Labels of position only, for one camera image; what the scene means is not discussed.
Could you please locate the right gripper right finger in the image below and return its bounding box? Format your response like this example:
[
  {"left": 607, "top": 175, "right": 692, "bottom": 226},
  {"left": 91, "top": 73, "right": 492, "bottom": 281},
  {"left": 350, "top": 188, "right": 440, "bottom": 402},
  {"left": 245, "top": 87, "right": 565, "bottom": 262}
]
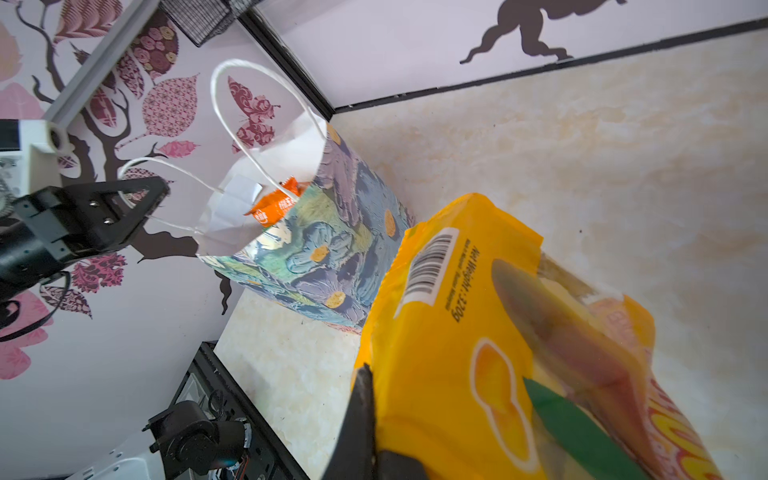
[{"left": 376, "top": 450, "right": 429, "bottom": 480}]

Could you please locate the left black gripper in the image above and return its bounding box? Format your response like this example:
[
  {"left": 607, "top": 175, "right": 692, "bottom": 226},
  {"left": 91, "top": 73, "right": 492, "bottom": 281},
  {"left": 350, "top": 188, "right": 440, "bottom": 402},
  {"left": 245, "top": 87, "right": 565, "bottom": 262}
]
[{"left": 1, "top": 176, "right": 170, "bottom": 288}]

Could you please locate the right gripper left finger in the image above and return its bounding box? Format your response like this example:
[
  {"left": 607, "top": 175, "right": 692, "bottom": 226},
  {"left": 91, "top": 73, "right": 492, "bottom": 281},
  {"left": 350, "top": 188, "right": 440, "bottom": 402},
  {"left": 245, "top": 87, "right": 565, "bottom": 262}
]
[{"left": 322, "top": 364, "right": 376, "bottom": 480}]

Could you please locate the yellow corn snack bag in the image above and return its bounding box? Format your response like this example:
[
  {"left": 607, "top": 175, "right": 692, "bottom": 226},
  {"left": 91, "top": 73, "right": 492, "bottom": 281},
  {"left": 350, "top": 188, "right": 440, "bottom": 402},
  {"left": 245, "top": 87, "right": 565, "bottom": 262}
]
[{"left": 356, "top": 193, "right": 721, "bottom": 479}]

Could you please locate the orange snack bag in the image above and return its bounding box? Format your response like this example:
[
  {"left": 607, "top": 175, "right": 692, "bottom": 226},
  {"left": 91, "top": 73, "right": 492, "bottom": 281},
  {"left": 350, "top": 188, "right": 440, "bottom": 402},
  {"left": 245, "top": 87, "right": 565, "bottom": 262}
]
[{"left": 245, "top": 177, "right": 307, "bottom": 228}]

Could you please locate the patterned paper bag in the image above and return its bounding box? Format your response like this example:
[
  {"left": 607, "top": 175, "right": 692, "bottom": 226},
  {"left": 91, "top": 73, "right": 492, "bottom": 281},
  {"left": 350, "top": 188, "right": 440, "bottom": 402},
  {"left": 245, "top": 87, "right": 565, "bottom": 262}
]
[{"left": 191, "top": 105, "right": 415, "bottom": 333}]

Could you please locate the left aluminium rail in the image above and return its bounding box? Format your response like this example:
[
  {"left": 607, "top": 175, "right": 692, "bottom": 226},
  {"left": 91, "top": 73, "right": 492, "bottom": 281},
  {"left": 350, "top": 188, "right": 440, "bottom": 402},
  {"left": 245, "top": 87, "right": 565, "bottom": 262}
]
[{"left": 43, "top": 0, "right": 160, "bottom": 130}]

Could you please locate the black base frame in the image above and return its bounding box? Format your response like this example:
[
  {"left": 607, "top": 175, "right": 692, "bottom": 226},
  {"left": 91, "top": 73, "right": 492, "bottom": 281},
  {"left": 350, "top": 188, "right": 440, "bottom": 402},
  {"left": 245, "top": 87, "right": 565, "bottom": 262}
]
[{"left": 171, "top": 342, "right": 309, "bottom": 480}]

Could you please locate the black wire basket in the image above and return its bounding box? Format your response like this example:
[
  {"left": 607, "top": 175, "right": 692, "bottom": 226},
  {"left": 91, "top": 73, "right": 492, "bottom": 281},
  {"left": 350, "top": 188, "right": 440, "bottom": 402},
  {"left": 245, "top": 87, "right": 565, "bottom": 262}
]
[{"left": 159, "top": 0, "right": 260, "bottom": 47}]

